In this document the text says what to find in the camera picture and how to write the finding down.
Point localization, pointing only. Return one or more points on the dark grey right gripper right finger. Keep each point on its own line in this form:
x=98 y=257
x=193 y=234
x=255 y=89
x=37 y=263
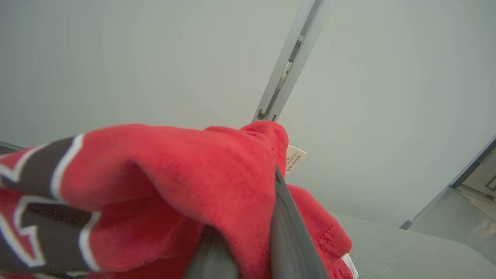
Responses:
x=290 y=240

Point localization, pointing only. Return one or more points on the red jersey with black numbers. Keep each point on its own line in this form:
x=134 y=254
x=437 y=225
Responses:
x=174 y=186

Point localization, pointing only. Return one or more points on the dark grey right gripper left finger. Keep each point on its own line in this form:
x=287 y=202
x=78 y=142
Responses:
x=213 y=259

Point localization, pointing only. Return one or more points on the slotted aluminium track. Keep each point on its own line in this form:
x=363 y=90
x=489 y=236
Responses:
x=288 y=62

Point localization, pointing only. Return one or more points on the glass panel with grey frame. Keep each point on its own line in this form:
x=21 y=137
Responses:
x=453 y=217

